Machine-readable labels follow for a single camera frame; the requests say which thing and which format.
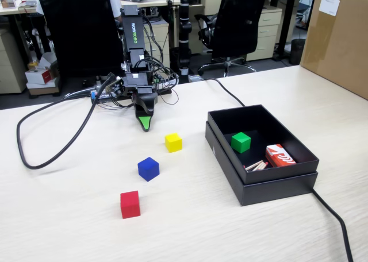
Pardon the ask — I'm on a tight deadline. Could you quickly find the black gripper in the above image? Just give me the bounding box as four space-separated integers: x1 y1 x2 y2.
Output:
125 71 159 133

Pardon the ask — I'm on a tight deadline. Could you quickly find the green cube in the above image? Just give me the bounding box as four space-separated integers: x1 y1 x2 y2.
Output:
231 132 252 153

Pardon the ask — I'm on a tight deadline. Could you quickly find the yellow cube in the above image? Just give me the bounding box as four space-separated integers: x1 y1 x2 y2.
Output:
164 133 183 153

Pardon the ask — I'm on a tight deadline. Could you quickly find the blue cube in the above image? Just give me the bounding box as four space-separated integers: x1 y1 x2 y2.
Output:
137 156 160 183

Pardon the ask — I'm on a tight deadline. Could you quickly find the red cube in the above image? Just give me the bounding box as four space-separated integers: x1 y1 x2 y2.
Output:
120 190 141 219

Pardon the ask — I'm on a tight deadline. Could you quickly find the beige drawer cabinet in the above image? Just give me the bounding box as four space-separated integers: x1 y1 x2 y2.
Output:
142 18 170 70
246 6 283 62
0 29 28 94

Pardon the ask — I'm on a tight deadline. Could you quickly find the black jointed pole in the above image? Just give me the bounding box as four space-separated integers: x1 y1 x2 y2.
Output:
177 0 193 84

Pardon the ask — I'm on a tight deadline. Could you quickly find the black cardboard box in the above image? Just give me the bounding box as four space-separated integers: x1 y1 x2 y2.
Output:
206 103 320 186

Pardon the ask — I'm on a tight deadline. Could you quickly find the black solid-back office chair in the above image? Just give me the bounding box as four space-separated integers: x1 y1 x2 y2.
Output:
36 0 125 82

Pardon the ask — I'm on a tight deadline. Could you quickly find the beige office desk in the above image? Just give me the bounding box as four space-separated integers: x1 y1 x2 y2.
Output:
0 0 181 61
159 0 317 62

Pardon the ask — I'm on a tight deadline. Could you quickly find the white red cardboard box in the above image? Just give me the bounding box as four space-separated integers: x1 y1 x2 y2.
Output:
24 51 60 86

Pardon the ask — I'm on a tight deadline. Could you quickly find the seated person white shirt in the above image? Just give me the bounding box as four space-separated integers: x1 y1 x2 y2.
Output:
106 0 123 24

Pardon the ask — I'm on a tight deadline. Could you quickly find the wooden matchstick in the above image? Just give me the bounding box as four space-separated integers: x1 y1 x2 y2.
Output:
243 159 263 169
247 161 270 173
246 161 267 171

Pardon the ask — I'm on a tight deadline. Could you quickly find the black mesh office chair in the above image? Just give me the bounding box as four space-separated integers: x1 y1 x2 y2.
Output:
194 0 269 76

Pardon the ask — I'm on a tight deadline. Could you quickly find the red white matchbox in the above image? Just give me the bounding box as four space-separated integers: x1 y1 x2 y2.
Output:
264 144 297 168

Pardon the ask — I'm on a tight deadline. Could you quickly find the black cardboard box lid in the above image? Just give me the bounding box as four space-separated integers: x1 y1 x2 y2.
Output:
204 121 319 207

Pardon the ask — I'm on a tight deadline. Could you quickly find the beige book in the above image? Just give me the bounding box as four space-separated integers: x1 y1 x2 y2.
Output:
17 0 40 11

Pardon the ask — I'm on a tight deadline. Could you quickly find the black waste bin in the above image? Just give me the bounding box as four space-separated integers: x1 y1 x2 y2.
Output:
290 38 306 66

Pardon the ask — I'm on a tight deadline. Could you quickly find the large brown cardboard box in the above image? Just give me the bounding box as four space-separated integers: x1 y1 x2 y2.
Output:
298 0 368 101

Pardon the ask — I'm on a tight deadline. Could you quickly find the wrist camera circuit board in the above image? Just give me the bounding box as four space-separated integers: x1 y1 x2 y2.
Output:
103 75 127 98

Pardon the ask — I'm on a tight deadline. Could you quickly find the thick black sleeved cable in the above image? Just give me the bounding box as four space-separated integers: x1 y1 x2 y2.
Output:
16 74 116 169

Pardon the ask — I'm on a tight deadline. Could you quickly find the smooth black power cable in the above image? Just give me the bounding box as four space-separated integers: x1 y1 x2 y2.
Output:
201 77 355 262

